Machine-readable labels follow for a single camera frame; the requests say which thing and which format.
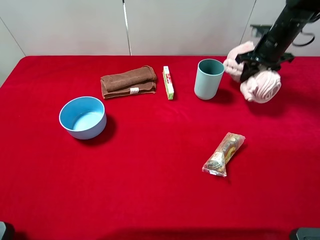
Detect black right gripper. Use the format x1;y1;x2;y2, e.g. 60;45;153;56
235;33;295;83

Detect pink towel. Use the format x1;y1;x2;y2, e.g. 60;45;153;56
223;41;282;104

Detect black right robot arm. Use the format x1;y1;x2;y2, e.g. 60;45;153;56
235;0;320;83

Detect teal green cup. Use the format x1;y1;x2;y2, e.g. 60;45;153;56
194;58;225;100

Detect green white toothpaste box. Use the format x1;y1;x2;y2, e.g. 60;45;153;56
162;66;175;100

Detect packaged brown snack bar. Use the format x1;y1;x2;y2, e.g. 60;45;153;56
202;132;246;177

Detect folded brown towel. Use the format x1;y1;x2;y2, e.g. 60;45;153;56
100;65;157;99

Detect blue round bowl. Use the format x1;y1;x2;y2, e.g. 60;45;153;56
58;96;107;140

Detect black right base corner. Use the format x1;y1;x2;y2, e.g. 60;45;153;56
289;227;320;240

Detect black base corner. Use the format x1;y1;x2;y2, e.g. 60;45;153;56
289;227;320;240
0;221;15;240

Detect red velvet tablecloth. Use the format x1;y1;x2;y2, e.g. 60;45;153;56
0;56;320;240

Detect black left base corner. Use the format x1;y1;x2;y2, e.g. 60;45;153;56
0;221;15;240

